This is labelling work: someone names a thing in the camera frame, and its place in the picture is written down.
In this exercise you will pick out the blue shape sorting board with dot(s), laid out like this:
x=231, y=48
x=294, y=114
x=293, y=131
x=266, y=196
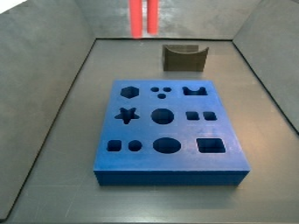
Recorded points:
x=167, y=136

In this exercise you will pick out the black curved holder block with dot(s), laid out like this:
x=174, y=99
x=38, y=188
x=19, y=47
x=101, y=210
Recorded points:
x=185, y=58

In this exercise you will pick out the red three prong object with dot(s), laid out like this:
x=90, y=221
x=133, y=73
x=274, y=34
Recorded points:
x=143, y=17

